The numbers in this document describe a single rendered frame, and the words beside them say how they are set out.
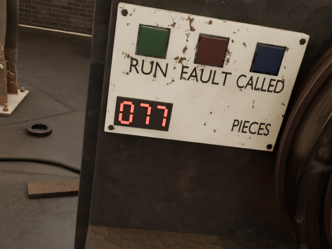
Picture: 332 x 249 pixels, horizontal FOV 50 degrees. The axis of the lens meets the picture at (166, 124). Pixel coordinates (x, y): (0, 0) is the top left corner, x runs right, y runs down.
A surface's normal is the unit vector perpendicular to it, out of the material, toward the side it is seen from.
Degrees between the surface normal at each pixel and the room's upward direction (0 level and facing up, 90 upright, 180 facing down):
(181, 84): 90
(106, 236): 0
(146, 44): 90
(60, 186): 0
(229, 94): 90
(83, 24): 90
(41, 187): 0
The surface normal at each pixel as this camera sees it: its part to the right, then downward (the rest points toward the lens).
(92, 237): 0.17, -0.90
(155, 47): 0.07, 0.41
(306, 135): -0.96, -0.21
